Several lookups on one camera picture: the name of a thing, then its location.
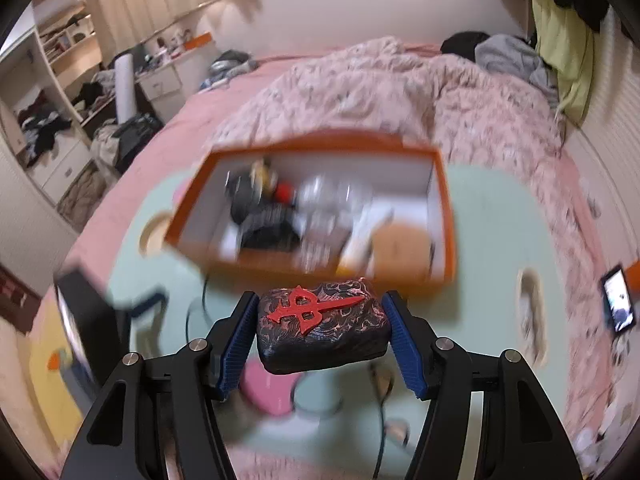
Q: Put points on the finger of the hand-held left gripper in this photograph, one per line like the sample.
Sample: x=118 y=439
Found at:
x=145 y=302

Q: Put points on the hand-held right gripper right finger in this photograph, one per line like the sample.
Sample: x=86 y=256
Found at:
x=402 y=350

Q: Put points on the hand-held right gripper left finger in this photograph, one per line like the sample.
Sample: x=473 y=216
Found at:
x=235 y=350

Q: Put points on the dark patterned box red emblem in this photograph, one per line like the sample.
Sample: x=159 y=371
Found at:
x=320 y=340

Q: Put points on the white tube with orange cap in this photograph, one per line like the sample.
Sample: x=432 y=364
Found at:
x=365 y=230

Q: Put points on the small red box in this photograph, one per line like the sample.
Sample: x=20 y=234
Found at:
x=285 y=193

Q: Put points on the orange cardboard box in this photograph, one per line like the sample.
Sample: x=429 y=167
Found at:
x=350 y=167

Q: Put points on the yellow printed cloth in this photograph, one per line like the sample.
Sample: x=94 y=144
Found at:
x=50 y=365

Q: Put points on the dark brown furniture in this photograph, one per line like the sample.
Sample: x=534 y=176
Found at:
x=12 y=292

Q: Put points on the tan round object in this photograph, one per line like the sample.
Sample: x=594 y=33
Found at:
x=400 y=246

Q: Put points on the black object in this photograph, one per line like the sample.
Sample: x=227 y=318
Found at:
x=265 y=230

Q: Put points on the white shelf unit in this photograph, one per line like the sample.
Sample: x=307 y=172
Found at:
x=55 y=170

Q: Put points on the mint green bed tray table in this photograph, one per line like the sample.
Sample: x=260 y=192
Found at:
x=480 y=220

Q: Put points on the black bag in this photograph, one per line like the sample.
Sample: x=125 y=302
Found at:
x=135 y=135

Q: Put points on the silver shiny object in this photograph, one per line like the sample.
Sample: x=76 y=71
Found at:
x=325 y=192

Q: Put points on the white roll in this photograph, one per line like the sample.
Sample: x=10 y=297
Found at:
x=125 y=85

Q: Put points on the white nightstand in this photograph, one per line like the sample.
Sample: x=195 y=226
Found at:
x=160 y=82

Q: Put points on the black smartphone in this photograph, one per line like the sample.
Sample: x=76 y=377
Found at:
x=619 y=300

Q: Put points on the blue and white clothes pile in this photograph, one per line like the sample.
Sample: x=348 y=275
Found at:
x=230 y=66

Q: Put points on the pink floral duvet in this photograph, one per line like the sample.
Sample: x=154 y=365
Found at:
x=375 y=90

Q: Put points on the orange flat box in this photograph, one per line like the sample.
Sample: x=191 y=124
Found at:
x=200 y=40

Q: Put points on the beige curtain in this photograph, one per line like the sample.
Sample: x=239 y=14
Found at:
x=150 y=0

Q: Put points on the grey garment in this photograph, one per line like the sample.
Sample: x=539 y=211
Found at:
x=505 y=57

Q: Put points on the black garment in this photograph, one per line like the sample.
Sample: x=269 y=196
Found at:
x=465 y=41

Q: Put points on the yellow-green cloth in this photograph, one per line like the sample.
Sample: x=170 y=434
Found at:
x=560 y=40

